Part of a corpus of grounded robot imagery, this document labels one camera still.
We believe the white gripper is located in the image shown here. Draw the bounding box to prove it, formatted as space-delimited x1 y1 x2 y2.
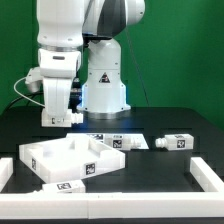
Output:
39 49 81 118

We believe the white square tabletop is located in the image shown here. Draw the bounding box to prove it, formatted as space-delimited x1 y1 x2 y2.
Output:
19 134 125 183

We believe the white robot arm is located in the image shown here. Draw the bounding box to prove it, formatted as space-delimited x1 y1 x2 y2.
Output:
37 0 145 127

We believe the white marker sheet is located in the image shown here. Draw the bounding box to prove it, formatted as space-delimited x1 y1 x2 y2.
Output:
67 133 148 150

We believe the white U-shaped fence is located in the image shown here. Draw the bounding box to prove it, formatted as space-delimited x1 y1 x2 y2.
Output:
0 157 224 220

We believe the white cable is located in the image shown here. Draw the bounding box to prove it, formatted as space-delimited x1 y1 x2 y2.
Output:
13 77 46 108

